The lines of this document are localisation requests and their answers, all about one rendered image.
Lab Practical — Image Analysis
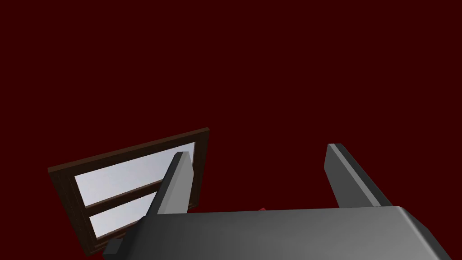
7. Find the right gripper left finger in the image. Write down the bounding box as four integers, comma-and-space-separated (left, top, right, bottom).
145, 151, 194, 219

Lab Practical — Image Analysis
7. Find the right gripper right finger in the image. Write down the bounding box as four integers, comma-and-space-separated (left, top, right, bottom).
323, 143, 393, 209

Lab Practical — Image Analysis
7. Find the dark brown framed window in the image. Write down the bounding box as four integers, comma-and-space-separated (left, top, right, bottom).
47, 127, 211, 257

